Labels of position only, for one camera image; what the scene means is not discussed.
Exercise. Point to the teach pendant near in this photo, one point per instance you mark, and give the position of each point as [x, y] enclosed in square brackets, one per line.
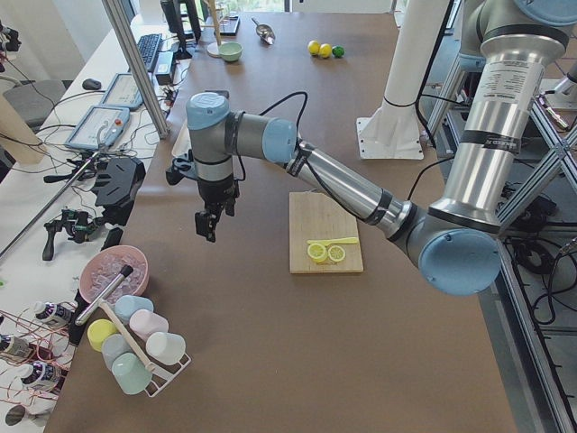
[101, 126]

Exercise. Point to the tea bottle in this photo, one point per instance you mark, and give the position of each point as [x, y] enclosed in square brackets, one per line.
[52, 314]

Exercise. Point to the lemon half upper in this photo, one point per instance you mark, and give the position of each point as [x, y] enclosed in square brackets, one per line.
[317, 253]

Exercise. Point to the yellow plastic knife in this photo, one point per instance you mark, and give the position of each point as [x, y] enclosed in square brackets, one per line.
[343, 240]

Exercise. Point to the blue plastic cup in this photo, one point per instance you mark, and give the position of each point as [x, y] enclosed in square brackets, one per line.
[127, 305]

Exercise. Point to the steel ice scoop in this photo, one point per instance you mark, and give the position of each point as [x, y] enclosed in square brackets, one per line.
[265, 32]

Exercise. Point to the green lime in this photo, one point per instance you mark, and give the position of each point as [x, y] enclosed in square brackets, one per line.
[338, 51]

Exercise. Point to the pink plastic cup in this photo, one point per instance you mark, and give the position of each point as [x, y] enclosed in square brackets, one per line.
[144, 323]

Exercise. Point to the white wire cup rack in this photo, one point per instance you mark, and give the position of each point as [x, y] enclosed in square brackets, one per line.
[162, 376]

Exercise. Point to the bamboo cutting board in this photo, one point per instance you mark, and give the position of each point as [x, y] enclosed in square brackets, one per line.
[322, 236]

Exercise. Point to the teach pendant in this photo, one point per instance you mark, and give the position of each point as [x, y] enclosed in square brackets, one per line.
[101, 126]
[123, 92]

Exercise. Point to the mint plastic cup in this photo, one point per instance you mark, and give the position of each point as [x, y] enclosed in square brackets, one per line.
[130, 373]

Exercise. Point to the aluminium frame post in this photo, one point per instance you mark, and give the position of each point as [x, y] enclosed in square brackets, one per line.
[124, 35]

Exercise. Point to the cream rabbit tray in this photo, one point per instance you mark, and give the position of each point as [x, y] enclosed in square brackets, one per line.
[182, 144]

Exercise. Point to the yellow plastic cup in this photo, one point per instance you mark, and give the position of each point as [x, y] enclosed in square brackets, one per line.
[98, 331]

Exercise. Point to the yellow lemon near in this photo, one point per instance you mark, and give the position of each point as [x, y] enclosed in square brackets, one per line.
[313, 48]

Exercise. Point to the yellow lemon far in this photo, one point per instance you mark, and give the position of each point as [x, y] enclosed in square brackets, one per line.
[325, 51]

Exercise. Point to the black computer mouse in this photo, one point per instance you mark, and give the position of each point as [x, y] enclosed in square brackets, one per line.
[91, 84]

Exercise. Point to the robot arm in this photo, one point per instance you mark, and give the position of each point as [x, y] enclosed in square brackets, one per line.
[451, 242]

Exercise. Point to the green bowl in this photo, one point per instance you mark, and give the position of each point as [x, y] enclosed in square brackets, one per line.
[230, 51]

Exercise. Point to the white plastic cup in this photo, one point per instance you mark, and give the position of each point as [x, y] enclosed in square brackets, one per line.
[167, 348]

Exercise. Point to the teach pendant far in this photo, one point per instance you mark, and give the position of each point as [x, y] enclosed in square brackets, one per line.
[123, 92]

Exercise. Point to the black keyboard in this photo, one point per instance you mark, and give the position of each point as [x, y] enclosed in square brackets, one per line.
[149, 46]

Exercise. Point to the lemon slice lower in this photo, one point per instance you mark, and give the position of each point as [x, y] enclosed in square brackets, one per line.
[336, 253]

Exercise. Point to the pink bowl of ice cubes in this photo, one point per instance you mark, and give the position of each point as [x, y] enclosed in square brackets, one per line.
[106, 265]

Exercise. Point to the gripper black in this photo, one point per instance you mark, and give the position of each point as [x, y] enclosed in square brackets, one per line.
[215, 191]

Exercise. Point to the steel muddler black tip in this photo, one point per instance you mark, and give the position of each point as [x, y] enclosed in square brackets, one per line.
[83, 317]

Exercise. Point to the yellow lemon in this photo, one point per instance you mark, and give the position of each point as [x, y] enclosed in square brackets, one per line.
[313, 48]
[325, 51]

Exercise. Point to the grey plastic cup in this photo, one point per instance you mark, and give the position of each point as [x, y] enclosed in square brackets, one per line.
[114, 346]

